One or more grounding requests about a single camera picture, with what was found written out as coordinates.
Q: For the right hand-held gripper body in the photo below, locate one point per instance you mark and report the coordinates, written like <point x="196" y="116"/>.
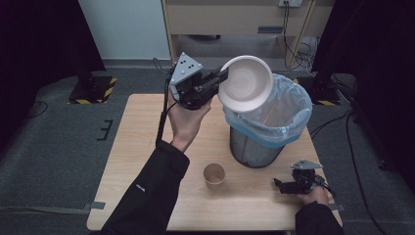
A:
<point x="305" y="178"/>

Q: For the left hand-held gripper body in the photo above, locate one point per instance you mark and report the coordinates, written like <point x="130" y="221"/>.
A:
<point x="189" y="84"/>

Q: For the white bowl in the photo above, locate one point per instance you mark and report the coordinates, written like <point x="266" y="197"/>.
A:
<point x="246" y="83"/>

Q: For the black mesh trash bin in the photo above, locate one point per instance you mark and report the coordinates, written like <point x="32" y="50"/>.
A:
<point x="251" y="153"/>

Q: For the white plastic bin liner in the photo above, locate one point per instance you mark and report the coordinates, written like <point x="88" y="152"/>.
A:
<point x="290" y="111"/>

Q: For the person's right hand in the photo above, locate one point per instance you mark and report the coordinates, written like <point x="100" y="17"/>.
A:
<point x="314" y="196"/>

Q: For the person's left hand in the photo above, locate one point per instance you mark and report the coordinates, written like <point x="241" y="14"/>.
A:
<point x="187" y="124"/>

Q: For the grey tape strip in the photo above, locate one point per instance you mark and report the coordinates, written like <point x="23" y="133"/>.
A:
<point x="94" y="205"/>
<point x="337" y="207"/>

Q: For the light wooden desk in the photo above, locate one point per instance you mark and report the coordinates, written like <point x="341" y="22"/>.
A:
<point x="228" y="19"/>

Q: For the brown paper cup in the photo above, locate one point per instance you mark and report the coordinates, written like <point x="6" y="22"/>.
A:
<point x="214" y="176"/>

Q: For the black striped stand base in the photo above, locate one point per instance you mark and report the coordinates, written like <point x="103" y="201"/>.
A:
<point x="93" y="89"/>
<point x="321" y="93"/>

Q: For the black curtain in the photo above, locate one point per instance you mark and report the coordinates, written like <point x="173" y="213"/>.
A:
<point x="375" y="65"/>
<point x="42" y="49"/>

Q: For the white wall socket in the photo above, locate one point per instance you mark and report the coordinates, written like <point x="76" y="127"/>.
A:
<point x="290" y="2"/>

